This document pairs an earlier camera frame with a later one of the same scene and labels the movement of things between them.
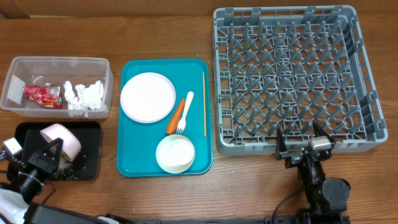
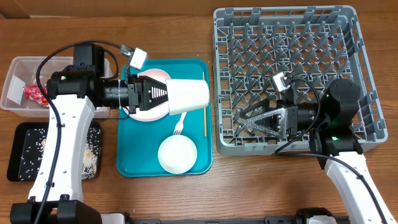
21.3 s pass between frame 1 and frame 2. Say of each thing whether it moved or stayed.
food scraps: moved
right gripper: moved
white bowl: stayed
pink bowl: moved
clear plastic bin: stayed
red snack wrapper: stayed
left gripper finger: moved
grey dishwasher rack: stayed
